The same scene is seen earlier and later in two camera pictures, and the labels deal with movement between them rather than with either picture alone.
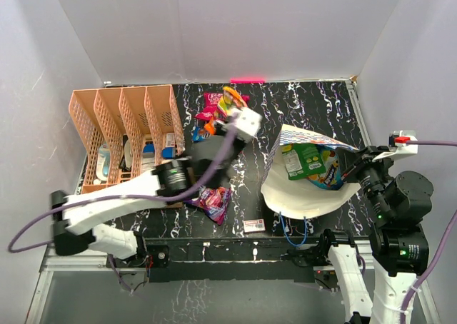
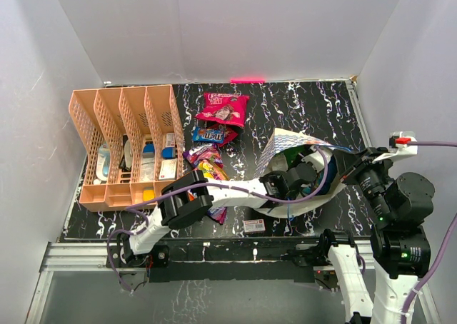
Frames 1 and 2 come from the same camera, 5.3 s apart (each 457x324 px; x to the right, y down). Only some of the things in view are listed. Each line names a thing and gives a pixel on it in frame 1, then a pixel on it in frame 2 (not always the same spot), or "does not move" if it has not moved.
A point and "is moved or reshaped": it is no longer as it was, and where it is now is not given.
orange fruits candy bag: (230, 98) is moved or reshaped
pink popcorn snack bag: (210, 106) does not move
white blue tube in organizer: (103, 162) does not move
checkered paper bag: (301, 199) is moved or reshaped
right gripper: (350, 157) does not move
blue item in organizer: (168, 153) does not move
